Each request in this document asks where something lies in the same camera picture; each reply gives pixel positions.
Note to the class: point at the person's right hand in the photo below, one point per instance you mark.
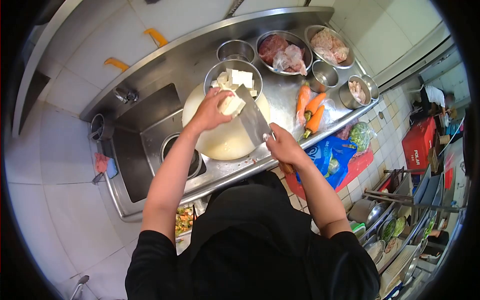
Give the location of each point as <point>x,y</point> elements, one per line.
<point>287,148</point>

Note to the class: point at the person's left hand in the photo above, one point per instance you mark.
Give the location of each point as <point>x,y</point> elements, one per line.
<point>206,112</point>

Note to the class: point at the person's right fingers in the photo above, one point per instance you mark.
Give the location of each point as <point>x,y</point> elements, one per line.
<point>268,138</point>

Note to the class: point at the person's left fingers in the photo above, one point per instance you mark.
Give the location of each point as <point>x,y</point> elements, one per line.
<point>221,93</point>

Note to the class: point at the person's left thumb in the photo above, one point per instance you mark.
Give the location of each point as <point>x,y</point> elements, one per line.
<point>225,118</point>

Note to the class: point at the handful of white tofu cubes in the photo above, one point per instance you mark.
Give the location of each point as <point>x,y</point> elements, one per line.
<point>232,105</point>

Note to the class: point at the steel bowl holding tofu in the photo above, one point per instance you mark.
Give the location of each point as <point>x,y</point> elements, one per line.
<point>213,77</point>

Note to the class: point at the pile of tofu in bowl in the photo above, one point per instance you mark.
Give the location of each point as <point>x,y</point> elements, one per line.
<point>236,78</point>

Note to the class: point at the round white cutting board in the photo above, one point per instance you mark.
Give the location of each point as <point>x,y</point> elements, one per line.
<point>225,142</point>

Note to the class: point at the orange carrot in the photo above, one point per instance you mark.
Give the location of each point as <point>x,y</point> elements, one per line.
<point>314,105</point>
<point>315,122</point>
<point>302,99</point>

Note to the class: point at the round steel sink strainer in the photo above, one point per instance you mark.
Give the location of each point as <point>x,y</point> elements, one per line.
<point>195,165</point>

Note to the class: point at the chunk of red meat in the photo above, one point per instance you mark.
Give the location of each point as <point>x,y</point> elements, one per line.
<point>273,48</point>

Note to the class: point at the blue plastic shopping bag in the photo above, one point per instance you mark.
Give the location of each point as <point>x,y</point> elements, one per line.
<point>337,157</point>

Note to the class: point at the crumpled clear plastic bag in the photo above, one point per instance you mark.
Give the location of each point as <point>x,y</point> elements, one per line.
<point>292,58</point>

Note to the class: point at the small empty steel bowl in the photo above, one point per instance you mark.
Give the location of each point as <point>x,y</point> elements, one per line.
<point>324,77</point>

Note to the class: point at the steel pot with raw chicken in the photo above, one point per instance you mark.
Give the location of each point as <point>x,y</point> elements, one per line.
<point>347,98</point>

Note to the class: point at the bag of green vegetables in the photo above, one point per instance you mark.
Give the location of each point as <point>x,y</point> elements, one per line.
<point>360,135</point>

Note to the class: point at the large steel bowl, red meat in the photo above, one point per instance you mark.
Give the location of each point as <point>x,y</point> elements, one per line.
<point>296,39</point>

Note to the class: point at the red plastic crate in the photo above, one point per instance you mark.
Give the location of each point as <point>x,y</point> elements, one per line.
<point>358,167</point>

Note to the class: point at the steel faucet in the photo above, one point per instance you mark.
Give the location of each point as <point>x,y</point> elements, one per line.
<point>125,95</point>

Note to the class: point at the stainless steel sink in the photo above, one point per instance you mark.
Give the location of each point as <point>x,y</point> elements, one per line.
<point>129,168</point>

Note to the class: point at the large steel bowl, pink meat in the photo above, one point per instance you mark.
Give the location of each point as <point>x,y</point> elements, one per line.
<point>347,62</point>

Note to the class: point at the pile of pink raw meat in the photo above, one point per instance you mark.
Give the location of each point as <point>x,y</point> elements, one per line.
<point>329,47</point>

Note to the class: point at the person's body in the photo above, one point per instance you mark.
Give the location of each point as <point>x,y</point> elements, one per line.
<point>255,247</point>

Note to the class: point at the bin of vegetable scraps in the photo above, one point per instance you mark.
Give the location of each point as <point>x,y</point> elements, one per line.
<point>183,220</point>

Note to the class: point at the small steel cup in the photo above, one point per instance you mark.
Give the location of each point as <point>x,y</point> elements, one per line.
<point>371,87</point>

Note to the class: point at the blue sponge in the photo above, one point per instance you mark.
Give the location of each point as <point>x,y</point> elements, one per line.
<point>112,168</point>

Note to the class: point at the steel utensil cup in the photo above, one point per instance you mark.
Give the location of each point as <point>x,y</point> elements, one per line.
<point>101,127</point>

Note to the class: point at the pink cloth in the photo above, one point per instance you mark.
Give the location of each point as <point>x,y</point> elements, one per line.
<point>100,162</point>

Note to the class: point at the red cooler box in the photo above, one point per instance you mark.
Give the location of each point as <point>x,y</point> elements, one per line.
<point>418,144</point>

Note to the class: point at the steel rack with dishes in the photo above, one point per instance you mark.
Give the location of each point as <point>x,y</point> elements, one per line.
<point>393,232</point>

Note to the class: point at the yellow wall hook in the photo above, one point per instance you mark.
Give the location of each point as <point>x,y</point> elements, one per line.
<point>156,36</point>
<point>117,64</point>

